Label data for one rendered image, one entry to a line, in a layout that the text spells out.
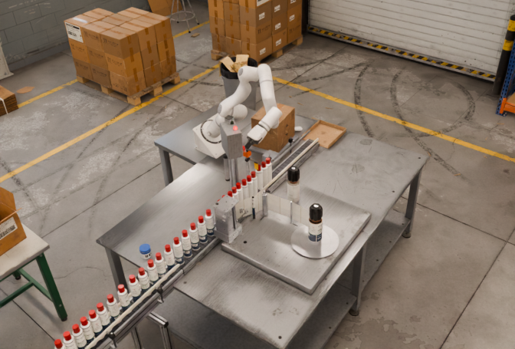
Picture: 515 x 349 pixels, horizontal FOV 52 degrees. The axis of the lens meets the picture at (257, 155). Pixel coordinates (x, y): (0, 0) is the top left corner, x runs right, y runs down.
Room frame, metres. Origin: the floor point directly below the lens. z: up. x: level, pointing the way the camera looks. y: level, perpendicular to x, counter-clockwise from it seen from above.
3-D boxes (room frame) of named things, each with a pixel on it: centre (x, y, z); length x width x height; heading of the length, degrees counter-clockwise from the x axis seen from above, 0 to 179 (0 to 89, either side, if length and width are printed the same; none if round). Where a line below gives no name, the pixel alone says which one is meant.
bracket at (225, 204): (2.54, 0.21, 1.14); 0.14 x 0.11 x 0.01; 143
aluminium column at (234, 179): (2.99, 0.17, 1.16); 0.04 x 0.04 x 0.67; 53
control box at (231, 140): (2.90, 0.17, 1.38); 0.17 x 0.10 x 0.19; 18
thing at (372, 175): (2.98, -0.12, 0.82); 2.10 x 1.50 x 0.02; 143
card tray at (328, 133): (3.73, -0.57, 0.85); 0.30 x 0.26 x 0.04; 143
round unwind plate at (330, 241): (2.44, -0.34, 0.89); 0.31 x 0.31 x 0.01
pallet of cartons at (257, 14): (7.35, -0.08, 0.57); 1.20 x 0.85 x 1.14; 141
